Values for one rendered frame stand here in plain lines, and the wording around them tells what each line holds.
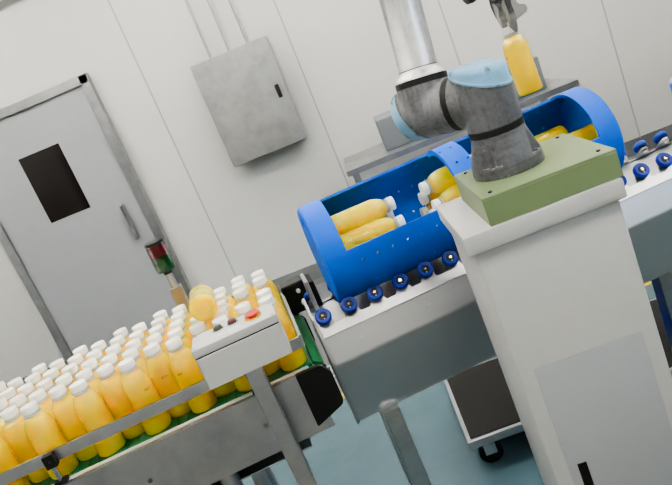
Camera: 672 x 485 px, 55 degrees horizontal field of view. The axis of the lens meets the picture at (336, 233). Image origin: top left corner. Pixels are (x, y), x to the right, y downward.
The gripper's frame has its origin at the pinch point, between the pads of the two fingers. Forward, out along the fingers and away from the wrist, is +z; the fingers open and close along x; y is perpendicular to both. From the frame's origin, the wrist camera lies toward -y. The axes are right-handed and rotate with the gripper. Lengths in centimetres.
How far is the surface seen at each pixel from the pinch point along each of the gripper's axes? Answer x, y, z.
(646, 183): -12, 18, 53
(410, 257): -13, -52, 43
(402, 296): -13, -58, 52
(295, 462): -32, -100, 71
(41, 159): 368, -218, -36
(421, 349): -13, -59, 68
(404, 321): -14, -61, 58
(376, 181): 6, -49, 25
